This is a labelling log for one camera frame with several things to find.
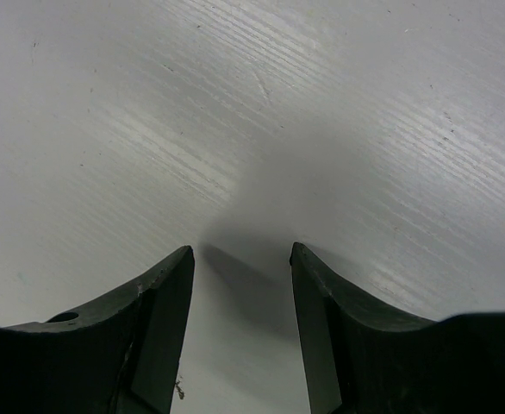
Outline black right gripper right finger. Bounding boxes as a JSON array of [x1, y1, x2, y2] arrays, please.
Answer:
[[290, 243, 505, 413]]

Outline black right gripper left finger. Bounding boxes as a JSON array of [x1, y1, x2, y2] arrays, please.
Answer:
[[0, 246, 195, 413]]

